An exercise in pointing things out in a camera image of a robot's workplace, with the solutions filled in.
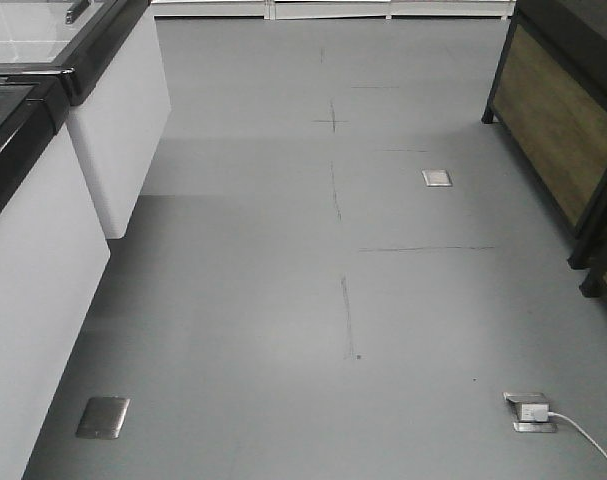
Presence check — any white power cable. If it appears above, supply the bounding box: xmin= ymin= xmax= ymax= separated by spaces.
xmin=546 ymin=411 xmax=607 ymax=477

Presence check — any white store shelving unit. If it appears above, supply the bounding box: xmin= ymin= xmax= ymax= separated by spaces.
xmin=151 ymin=0 xmax=515 ymax=20

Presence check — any white power adapter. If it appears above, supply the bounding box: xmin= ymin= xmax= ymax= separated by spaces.
xmin=516 ymin=403 xmax=549 ymax=423

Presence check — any open floor socket box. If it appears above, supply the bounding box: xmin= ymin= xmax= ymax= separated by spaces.
xmin=503 ymin=392 xmax=557 ymax=433

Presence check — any white chest freezer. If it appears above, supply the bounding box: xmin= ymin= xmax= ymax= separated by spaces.
xmin=0 ymin=1 xmax=171 ymax=239
xmin=0 ymin=77 xmax=110 ymax=479

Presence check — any left metal floor plate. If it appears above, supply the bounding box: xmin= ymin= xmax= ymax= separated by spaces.
xmin=75 ymin=397 xmax=131 ymax=440

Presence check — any far white chest freezer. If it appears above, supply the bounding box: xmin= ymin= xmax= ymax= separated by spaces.
xmin=0 ymin=1 xmax=171 ymax=239

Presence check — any near white chest freezer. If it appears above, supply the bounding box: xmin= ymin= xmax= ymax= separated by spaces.
xmin=0 ymin=77 xmax=110 ymax=479

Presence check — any metal floor plate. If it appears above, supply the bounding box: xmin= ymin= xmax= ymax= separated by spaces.
xmin=422 ymin=169 xmax=453 ymax=187
xmin=75 ymin=397 xmax=131 ymax=440

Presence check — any far metal floor plate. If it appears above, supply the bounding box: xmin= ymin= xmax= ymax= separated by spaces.
xmin=422 ymin=169 xmax=453 ymax=187

